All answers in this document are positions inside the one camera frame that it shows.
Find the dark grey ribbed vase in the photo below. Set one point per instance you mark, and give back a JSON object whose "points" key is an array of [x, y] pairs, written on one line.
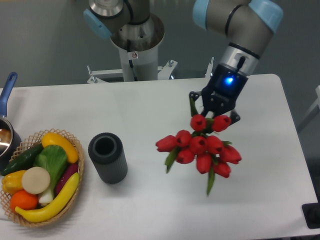
{"points": [[107, 154]]}

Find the yellow banana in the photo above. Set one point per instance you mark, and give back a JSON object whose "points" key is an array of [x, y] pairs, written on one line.
{"points": [[56, 206]]}

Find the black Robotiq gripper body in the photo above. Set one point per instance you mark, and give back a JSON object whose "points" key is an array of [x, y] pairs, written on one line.
{"points": [[219, 96]]}

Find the yellow squash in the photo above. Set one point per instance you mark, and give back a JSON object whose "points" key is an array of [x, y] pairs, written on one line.
{"points": [[52, 138]]}

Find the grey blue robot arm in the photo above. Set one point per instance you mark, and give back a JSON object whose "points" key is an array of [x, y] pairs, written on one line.
{"points": [[249, 24]]}

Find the blue handled saucepan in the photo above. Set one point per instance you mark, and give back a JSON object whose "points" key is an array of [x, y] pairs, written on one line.
{"points": [[9, 138]]}

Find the green bok choy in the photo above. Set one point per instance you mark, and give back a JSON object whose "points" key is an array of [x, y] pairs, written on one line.
{"points": [[52, 158]]}

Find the purple eggplant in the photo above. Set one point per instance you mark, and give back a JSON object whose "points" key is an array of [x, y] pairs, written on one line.
{"points": [[70, 170]]}

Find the orange fruit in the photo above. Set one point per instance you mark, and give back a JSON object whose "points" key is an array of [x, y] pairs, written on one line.
{"points": [[23, 200]]}

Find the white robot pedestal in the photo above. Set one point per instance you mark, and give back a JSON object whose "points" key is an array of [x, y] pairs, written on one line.
{"points": [[138, 51]]}

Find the beige round disc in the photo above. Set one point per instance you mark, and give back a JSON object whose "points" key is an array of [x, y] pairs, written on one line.
{"points": [[36, 180]]}

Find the red tulip bouquet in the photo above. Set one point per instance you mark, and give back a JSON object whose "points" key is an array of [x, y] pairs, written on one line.
{"points": [[212, 155]]}

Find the woven wicker basket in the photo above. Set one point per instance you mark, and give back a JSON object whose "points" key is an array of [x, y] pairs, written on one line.
{"points": [[26, 144]]}

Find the green cucumber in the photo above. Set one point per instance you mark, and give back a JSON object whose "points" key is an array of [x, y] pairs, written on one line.
{"points": [[23, 161]]}

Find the yellow bell pepper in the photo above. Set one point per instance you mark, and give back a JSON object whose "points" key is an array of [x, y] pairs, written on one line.
{"points": [[12, 183]]}

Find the black device at table edge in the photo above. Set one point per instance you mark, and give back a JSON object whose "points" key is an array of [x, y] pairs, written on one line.
{"points": [[311, 212]]}

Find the white frame at right edge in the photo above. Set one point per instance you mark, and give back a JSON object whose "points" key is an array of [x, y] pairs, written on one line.
{"points": [[311, 112]]}

